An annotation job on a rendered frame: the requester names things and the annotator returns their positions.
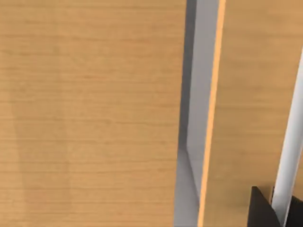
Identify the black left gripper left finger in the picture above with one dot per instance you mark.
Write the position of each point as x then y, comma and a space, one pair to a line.
260, 212

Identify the wooden cupboard door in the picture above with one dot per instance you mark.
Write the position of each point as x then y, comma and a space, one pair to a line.
248, 106

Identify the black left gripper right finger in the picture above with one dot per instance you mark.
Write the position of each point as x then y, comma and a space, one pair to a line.
296, 212

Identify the wooden cupboard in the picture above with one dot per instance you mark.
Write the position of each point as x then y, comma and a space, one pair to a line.
90, 106

